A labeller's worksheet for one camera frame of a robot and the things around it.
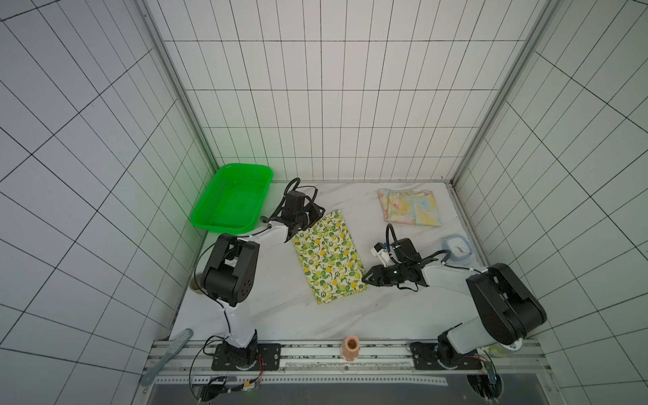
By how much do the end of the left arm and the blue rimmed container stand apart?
53cm

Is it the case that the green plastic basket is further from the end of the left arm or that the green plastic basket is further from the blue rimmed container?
the blue rimmed container

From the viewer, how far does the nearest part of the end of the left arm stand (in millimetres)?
741

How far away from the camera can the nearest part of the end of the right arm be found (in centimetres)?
70
